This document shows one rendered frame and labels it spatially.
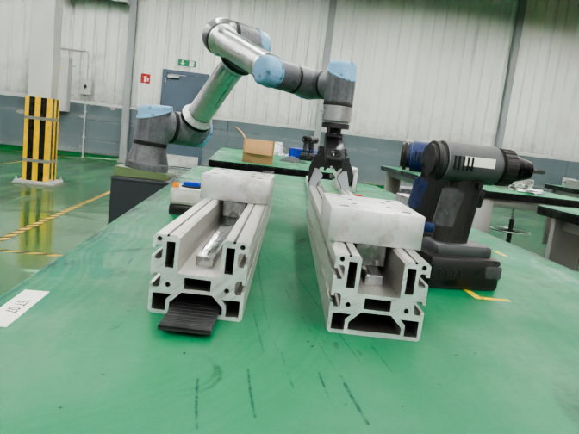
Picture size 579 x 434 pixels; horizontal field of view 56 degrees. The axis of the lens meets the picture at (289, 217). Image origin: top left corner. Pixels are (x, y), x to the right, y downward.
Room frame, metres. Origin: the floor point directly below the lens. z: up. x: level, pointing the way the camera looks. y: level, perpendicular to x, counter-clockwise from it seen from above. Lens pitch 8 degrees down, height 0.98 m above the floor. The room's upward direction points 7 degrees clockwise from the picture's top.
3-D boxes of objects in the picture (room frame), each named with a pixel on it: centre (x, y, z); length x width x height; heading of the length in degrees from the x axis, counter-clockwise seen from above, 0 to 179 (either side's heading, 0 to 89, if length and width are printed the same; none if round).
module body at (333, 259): (0.96, -0.10, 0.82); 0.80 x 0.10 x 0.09; 1
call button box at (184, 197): (1.23, 0.22, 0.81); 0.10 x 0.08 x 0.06; 91
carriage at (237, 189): (0.95, 0.09, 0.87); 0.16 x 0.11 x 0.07; 1
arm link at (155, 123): (1.95, 0.51, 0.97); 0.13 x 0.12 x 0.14; 129
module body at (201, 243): (0.95, 0.09, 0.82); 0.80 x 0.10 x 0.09; 1
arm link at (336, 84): (1.43, -0.09, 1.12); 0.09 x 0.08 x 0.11; 39
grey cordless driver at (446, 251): (0.85, -0.29, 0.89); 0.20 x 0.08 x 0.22; 103
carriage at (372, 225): (0.71, -0.10, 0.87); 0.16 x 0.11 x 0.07; 1
